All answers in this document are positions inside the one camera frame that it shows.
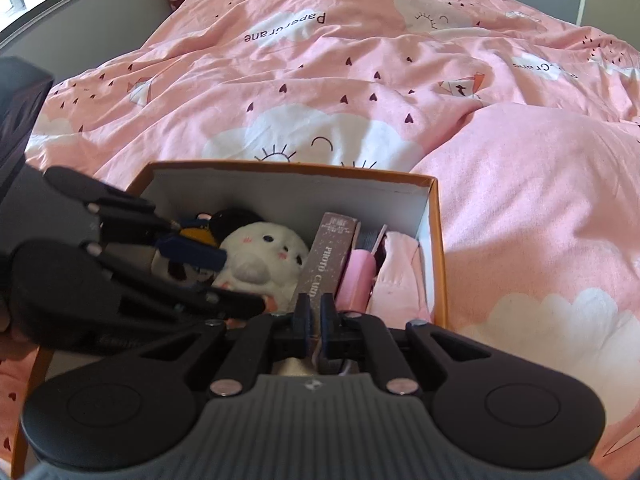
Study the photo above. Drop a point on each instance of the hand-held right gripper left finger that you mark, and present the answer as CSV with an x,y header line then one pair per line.
x,y
301,322

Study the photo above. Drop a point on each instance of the pink fabric pouch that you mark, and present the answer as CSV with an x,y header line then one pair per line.
x,y
400,275

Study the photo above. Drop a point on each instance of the pink printed duvet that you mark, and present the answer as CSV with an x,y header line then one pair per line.
x,y
500,185

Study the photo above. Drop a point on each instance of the orange cardboard box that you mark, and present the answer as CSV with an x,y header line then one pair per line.
x,y
300,195

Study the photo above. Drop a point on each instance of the person's left hand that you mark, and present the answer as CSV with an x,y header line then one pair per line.
x,y
6,327

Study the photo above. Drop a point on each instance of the black ribbed item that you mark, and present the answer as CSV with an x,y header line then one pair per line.
x,y
369,237

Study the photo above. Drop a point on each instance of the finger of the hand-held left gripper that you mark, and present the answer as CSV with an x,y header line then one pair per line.
x,y
100,305
192,256

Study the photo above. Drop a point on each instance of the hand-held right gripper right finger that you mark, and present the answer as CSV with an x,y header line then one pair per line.
x,y
328,322

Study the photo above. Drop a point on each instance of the grey-brown card box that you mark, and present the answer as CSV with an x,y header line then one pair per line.
x,y
320,260

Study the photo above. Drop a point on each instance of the pink cylinder bottle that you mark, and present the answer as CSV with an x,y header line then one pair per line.
x,y
356,275

